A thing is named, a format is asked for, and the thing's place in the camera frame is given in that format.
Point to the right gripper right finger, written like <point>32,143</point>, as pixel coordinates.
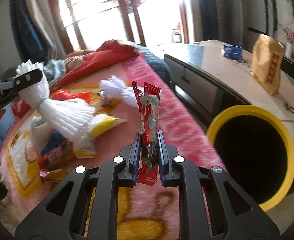
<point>163,160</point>

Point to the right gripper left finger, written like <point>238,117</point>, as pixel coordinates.
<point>134,158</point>

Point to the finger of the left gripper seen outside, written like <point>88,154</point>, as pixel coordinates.
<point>28,79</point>

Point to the white yarn bundle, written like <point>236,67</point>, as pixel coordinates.
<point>69,117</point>
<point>116,88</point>

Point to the red snack wrapper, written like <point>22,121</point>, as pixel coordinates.
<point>148,101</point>

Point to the yellow rimmed trash bin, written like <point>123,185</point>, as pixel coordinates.
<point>257,150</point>

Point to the pink cartoon blanket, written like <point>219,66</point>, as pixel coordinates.
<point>144,212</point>

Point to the red plastic wrapper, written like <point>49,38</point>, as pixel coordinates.
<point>64,94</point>

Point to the yellow white snack bag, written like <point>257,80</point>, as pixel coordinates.
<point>84,145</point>

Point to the white cup on blanket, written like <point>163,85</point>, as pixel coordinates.
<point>40,133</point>

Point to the red colourful snack packet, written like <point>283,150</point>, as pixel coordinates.
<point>55,155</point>

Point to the red quilt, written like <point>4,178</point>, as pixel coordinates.
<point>109,53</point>

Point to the white coffee table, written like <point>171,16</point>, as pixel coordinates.
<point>204,74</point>

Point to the dark blue cushion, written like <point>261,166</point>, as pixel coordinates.
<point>157,64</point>

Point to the blue tissue pack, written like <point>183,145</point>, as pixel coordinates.
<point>232,52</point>

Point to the brown paper bag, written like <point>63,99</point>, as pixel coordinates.
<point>266,63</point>

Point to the wooden window frame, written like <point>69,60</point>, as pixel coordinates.
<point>86,24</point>

